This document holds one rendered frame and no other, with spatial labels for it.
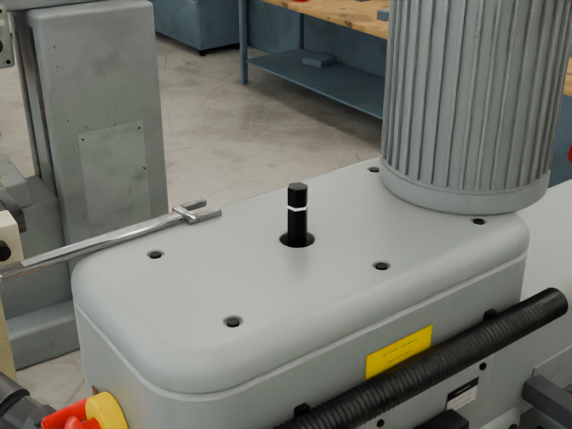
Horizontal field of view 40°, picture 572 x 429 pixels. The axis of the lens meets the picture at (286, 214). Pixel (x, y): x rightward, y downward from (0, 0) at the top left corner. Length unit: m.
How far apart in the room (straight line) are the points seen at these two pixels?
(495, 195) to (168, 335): 0.40
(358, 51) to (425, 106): 6.37
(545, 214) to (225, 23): 7.26
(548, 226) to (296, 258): 0.49
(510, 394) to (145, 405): 0.52
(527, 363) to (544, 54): 0.41
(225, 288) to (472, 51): 0.34
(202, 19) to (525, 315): 7.42
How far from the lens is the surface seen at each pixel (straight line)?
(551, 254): 1.11
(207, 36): 8.24
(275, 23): 8.20
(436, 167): 0.88
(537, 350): 1.07
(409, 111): 0.87
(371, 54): 7.10
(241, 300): 0.73
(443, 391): 0.92
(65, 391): 3.68
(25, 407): 1.24
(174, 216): 0.86
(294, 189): 0.79
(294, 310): 0.71
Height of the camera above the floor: 2.29
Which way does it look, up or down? 27 degrees down
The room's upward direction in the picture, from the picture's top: straight up
